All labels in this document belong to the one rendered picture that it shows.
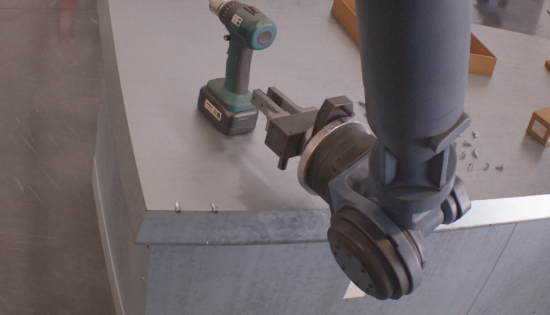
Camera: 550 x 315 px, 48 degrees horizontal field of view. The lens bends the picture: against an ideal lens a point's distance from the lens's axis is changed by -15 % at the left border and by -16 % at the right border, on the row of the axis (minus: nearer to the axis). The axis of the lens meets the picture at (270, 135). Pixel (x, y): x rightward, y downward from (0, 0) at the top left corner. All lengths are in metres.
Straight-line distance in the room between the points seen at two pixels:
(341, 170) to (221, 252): 0.32
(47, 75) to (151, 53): 1.28
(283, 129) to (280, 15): 0.81
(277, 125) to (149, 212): 0.25
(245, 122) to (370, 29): 0.69
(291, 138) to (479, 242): 0.61
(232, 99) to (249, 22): 0.16
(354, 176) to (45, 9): 2.59
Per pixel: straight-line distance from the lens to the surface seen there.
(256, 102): 1.25
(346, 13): 1.94
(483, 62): 1.97
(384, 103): 0.74
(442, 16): 0.63
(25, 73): 2.82
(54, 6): 3.47
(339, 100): 1.12
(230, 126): 1.31
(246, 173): 1.24
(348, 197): 1.00
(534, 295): 1.96
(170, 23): 1.74
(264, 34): 1.24
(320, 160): 1.09
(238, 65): 1.29
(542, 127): 1.74
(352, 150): 1.06
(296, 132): 1.13
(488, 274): 1.70
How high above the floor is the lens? 1.35
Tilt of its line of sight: 31 degrees down
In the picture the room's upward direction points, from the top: 14 degrees clockwise
